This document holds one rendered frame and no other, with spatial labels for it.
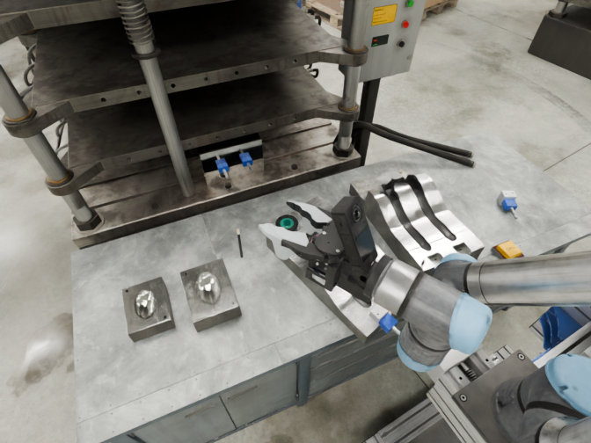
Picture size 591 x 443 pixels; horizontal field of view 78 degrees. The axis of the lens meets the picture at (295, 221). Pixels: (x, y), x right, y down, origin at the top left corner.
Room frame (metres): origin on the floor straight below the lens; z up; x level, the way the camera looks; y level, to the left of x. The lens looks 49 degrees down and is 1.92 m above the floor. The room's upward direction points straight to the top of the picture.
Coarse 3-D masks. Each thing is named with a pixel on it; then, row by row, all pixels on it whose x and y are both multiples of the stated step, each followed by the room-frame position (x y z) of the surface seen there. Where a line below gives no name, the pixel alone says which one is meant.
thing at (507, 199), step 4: (500, 192) 1.09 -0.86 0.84; (504, 192) 1.08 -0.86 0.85; (508, 192) 1.08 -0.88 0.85; (512, 192) 1.08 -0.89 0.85; (500, 196) 1.08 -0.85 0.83; (504, 196) 1.06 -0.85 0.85; (508, 196) 1.06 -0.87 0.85; (512, 196) 1.06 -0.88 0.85; (516, 196) 1.06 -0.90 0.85; (500, 200) 1.07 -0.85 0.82; (504, 200) 1.05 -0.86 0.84; (508, 200) 1.05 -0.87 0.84; (512, 200) 1.05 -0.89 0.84; (500, 204) 1.06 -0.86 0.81; (504, 204) 1.04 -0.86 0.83; (508, 204) 1.03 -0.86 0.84; (512, 204) 1.03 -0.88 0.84; (516, 204) 1.03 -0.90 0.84; (504, 208) 1.03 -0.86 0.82; (508, 208) 1.02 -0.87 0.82; (512, 208) 1.01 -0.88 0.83; (512, 212) 1.00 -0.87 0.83; (516, 216) 0.97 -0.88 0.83
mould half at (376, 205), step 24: (360, 192) 1.07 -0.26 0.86; (384, 192) 1.00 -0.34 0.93; (408, 192) 1.01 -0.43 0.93; (432, 192) 1.02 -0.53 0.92; (384, 216) 0.91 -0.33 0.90; (408, 216) 0.92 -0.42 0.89; (384, 240) 0.87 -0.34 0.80; (408, 240) 0.81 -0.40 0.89; (432, 240) 0.81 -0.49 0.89; (456, 240) 0.80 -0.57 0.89; (408, 264) 0.74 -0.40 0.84; (432, 264) 0.70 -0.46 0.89
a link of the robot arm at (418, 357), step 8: (408, 328) 0.25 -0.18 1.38; (400, 336) 0.26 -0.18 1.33; (408, 336) 0.24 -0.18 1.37; (400, 344) 0.25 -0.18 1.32; (408, 344) 0.23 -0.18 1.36; (416, 344) 0.22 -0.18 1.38; (400, 352) 0.24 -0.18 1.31; (408, 352) 0.23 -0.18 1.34; (416, 352) 0.22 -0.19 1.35; (424, 352) 0.21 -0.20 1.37; (432, 352) 0.21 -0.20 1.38; (440, 352) 0.21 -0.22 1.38; (408, 360) 0.22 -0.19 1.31; (416, 360) 0.22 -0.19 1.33; (424, 360) 0.21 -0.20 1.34; (432, 360) 0.21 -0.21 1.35; (440, 360) 0.21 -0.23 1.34; (416, 368) 0.21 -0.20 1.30; (424, 368) 0.21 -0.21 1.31; (432, 368) 0.21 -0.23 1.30
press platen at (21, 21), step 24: (0, 0) 1.17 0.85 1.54; (24, 0) 1.17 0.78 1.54; (48, 0) 1.17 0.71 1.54; (72, 0) 1.17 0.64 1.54; (96, 0) 1.17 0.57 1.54; (144, 0) 1.21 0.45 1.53; (168, 0) 1.24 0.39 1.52; (192, 0) 1.27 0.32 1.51; (216, 0) 1.30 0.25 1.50; (0, 24) 1.01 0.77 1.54; (24, 24) 1.07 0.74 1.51; (48, 24) 1.11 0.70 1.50
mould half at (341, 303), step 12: (312, 204) 0.96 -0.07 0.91; (324, 204) 0.96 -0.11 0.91; (300, 216) 0.90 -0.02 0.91; (300, 228) 0.84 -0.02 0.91; (288, 264) 0.74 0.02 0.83; (300, 264) 0.71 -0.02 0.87; (300, 276) 0.70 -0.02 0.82; (312, 276) 0.65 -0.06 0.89; (324, 276) 0.65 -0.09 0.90; (312, 288) 0.65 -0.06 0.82; (324, 288) 0.61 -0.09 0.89; (336, 288) 0.61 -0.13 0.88; (324, 300) 0.60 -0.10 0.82; (336, 300) 0.58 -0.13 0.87; (348, 300) 0.58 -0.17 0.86; (372, 300) 0.59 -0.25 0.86; (336, 312) 0.56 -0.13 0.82; (348, 312) 0.54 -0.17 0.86; (360, 312) 0.54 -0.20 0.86; (348, 324) 0.52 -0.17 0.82; (360, 324) 0.50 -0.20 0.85; (372, 324) 0.50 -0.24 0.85; (360, 336) 0.48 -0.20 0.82; (372, 336) 0.49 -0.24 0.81
